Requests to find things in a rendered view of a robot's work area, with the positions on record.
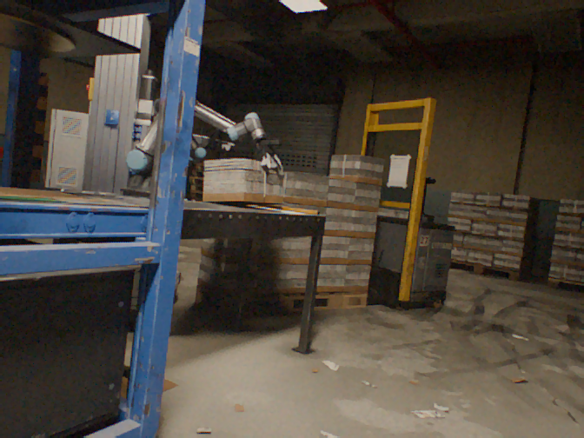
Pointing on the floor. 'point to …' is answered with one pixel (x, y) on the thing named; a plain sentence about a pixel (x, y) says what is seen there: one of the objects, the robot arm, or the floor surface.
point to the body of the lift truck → (393, 229)
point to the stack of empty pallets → (196, 182)
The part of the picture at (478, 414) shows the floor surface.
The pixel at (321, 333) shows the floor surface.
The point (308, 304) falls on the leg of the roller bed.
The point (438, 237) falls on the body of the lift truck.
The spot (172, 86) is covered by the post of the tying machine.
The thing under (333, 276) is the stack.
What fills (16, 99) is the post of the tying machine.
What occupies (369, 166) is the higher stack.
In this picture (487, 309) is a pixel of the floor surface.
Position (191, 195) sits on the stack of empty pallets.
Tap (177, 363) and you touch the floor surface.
